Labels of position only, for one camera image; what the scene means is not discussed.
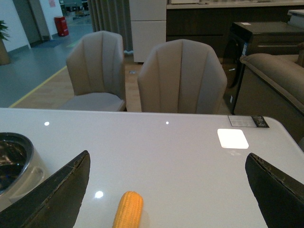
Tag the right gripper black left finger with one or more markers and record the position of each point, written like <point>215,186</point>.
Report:
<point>56,202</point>

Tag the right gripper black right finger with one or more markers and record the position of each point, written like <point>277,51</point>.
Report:
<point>280,197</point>

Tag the yellow corn cob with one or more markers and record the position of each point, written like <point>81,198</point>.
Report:
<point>129,211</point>

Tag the table label sticker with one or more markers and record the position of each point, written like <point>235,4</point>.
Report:
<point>248,121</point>

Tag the grey-brown sofa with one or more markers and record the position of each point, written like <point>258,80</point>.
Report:
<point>276,89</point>

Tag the beige chair left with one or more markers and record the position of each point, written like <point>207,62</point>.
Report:
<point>97,73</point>

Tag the beige chair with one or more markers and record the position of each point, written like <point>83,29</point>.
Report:
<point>97,73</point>
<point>182,76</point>

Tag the potted green plant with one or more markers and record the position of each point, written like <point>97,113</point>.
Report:
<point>4,57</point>

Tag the beige chair right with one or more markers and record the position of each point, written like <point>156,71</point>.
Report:
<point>182,76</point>

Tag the red bin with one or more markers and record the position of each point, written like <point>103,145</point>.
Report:
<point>61,25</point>

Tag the dark kitchen counter cabinet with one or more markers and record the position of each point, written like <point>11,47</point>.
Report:
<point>210,22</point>

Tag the grey curtain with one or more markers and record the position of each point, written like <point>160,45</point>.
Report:
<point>113,16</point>

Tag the white refrigerator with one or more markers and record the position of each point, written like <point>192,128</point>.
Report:
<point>148,25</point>

